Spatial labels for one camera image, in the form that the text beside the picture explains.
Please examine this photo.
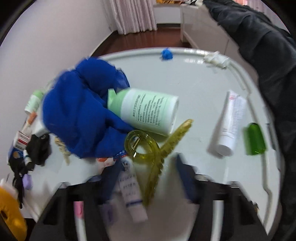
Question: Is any white crumpled tape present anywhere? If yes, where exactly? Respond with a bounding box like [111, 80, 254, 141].
[203, 51, 231, 69]

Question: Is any yellow-green hair claw clip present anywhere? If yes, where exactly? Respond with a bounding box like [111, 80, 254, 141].
[124, 119, 194, 207]

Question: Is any red white box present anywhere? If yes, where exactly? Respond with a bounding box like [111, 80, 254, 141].
[13, 130, 32, 149]

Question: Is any white squeeze tube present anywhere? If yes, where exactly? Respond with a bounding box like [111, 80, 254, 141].
[209, 90, 247, 156]

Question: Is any small green white bottle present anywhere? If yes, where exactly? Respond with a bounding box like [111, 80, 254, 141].
[24, 90, 45, 114]

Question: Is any yellow round object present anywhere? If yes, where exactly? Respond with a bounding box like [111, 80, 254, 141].
[0, 185, 27, 241]

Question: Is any pink packet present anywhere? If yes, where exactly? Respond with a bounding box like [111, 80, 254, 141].
[73, 201, 84, 219]

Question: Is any white cabinet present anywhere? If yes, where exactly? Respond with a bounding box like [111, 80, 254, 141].
[180, 3, 242, 57]

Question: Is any large green white bottle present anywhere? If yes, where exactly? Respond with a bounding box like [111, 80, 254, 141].
[107, 88, 180, 137]

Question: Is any small purple object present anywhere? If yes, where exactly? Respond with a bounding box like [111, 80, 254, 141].
[23, 174, 33, 191]

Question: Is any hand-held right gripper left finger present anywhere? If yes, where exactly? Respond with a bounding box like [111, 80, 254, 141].
[30, 159, 123, 241]

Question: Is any orange white tube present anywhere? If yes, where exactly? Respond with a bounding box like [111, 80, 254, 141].
[20, 111, 39, 138]

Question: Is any pink striped curtain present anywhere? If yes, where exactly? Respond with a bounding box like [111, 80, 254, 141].
[101, 0, 158, 36]

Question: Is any small green transparent bottle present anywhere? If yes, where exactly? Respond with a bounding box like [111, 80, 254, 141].
[243, 122, 267, 156]

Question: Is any blue cloth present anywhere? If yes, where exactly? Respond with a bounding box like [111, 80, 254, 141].
[42, 57, 137, 159]

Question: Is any small blue crumpled scrap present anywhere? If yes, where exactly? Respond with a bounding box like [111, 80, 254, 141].
[161, 47, 174, 61]

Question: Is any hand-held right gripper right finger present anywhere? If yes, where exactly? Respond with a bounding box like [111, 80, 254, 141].
[176, 153, 269, 241]

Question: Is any orange white packet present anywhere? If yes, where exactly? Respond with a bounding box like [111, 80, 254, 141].
[96, 157, 114, 168]

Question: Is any white tube with blue print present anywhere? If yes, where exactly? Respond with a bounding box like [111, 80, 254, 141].
[115, 158, 149, 223]

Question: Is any black jacket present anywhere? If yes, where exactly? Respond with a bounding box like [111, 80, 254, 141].
[203, 0, 296, 241]

